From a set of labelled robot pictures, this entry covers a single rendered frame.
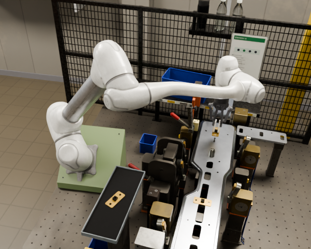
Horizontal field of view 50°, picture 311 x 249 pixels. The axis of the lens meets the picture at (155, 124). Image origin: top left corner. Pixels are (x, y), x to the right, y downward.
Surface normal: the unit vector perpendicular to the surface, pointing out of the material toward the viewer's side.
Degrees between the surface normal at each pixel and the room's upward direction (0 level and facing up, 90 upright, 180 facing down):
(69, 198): 0
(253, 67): 90
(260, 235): 0
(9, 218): 0
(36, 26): 90
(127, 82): 43
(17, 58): 90
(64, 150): 48
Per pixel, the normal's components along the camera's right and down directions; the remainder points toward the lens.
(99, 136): -0.07, -0.21
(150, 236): 0.03, -0.80
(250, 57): -0.25, 0.56
